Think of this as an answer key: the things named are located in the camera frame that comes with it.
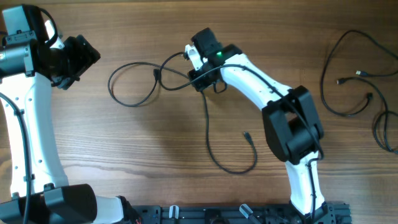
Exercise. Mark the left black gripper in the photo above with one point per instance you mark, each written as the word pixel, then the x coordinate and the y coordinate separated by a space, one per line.
pixel 87 56

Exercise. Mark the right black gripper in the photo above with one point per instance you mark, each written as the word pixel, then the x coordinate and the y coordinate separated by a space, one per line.
pixel 199 85

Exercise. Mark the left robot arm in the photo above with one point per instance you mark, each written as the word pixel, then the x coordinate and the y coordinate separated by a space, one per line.
pixel 34 60

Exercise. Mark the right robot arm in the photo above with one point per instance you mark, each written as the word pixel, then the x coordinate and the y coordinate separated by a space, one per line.
pixel 291 123

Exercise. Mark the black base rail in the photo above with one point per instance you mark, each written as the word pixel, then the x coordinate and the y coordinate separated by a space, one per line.
pixel 328 213

